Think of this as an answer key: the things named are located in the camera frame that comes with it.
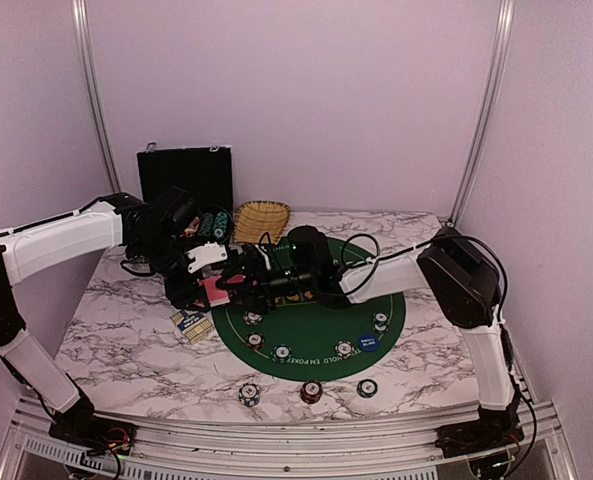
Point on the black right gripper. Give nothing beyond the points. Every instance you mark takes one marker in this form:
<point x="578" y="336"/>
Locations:
<point x="253" y="272"/>

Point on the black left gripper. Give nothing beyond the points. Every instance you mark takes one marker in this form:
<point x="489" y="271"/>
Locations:
<point x="180" y="293"/>

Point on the red playing card deck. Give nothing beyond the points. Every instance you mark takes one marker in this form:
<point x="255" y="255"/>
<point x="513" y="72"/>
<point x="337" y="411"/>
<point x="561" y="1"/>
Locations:
<point x="215" y="295"/>

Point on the blue beige chip stack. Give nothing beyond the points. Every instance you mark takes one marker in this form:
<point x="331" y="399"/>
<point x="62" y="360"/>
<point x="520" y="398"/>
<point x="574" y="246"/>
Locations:
<point x="249" y="394"/>

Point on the red black chip stack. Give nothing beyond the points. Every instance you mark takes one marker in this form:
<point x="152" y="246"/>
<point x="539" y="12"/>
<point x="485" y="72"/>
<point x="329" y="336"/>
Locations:
<point x="311" y="392"/>

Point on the blue small blind button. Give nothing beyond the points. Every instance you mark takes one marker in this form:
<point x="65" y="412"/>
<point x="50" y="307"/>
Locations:
<point x="368" y="343"/>

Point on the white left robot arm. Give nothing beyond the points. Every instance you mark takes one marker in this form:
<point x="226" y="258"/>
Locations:
<point x="32" y="251"/>

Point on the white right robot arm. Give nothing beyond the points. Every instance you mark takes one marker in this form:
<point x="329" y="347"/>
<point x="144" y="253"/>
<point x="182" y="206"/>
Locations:
<point x="465" y="277"/>

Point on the blue texas holdem card box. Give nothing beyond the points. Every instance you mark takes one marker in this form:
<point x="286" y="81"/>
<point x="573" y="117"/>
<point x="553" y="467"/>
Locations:
<point x="195" y="326"/>

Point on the green chip row in case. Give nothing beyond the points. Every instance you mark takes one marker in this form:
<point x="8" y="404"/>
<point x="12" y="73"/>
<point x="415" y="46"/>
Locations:
<point x="206" y="225"/>

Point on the woven bamboo tray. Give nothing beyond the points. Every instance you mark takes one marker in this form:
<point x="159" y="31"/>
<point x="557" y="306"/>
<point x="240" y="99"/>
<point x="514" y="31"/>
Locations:
<point x="261" y="220"/>

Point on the teal chip row in case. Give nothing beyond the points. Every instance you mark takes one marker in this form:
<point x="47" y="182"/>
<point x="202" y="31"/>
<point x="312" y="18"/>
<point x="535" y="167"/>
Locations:
<point x="220" y="225"/>

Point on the round green poker mat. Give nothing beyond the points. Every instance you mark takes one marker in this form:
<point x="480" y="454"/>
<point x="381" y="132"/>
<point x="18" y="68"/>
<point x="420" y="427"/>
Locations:
<point x="310" y="329"/>

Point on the black poker chip case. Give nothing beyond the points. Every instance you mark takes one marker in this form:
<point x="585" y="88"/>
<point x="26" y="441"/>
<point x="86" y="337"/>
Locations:
<point x="205" y="173"/>

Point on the green teal chip stack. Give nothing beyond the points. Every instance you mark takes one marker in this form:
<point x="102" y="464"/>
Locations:
<point x="367" y="388"/>

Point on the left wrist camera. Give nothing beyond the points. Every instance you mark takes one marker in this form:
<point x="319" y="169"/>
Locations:
<point x="205" y="255"/>

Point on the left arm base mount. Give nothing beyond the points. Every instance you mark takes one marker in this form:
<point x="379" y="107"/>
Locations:
<point x="97" y="435"/>

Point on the front aluminium rail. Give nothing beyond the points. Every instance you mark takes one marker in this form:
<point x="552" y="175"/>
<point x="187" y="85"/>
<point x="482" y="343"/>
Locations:
<point x="394" y="447"/>

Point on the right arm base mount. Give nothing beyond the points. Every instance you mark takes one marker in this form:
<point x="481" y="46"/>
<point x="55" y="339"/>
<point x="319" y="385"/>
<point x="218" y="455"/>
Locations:
<point x="475" y="436"/>

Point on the left aluminium frame post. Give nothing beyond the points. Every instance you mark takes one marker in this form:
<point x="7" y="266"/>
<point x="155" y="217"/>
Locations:
<point x="83" y="41"/>

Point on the aluminium frame post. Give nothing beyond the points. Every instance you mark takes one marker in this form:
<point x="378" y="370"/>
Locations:
<point x="83" y="41"/>
<point x="491" y="93"/>

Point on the right aluminium frame post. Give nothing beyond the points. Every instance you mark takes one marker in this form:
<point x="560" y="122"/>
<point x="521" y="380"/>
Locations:
<point x="491" y="93"/>

